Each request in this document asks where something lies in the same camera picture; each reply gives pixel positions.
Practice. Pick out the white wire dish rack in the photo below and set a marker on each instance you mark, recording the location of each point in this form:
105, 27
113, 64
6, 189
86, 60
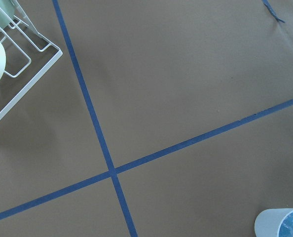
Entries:
29, 55

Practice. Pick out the light blue plastic cup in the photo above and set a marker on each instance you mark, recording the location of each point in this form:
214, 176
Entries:
276, 222

